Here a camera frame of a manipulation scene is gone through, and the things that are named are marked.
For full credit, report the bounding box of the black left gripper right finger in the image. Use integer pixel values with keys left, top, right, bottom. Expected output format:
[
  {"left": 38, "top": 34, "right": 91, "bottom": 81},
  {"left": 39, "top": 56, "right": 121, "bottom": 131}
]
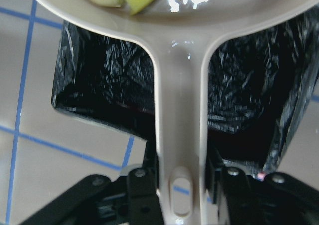
[{"left": 205, "top": 146, "right": 319, "bottom": 225}]

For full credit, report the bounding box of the black trash bag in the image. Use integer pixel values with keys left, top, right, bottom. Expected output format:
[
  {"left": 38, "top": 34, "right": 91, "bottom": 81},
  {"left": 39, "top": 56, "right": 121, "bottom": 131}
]
[{"left": 51, "top": 6, "right": 319, "bottom": 172}]

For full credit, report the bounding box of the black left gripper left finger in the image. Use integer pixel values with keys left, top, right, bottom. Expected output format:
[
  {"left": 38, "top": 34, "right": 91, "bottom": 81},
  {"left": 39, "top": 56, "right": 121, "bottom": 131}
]
[{"left": 22, "top": 145, "right": 164, "bottom": 225}]

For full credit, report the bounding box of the beige plastic dustpan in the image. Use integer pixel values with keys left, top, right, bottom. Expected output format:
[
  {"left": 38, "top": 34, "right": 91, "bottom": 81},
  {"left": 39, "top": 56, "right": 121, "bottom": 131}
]
[{"left": 36, "top": 0, "right": 319, "bottom": 225}]

